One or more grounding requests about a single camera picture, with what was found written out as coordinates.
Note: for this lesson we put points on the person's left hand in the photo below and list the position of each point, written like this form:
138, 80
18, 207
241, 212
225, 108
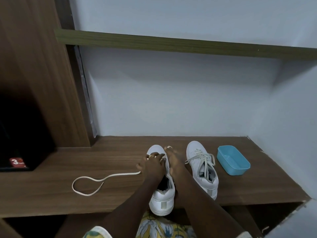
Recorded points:
153, 168

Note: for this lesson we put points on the person's right hand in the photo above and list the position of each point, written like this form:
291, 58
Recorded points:
177, 164

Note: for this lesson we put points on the white sneaker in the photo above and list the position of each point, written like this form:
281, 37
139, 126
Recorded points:
195, 147
162, 205

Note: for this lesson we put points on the cream shoelace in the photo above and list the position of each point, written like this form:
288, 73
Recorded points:
204, 159
84, 178

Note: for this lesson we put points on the blue plastic basket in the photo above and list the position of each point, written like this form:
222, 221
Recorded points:
234, 169

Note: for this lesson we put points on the person's right forearm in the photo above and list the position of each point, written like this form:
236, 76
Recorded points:
213, 210

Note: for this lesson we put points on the person's left forearm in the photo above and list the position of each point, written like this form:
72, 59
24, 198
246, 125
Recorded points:
123, 210

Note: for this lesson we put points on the wooden wall shelf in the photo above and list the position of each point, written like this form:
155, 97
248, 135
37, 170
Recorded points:
185, 44

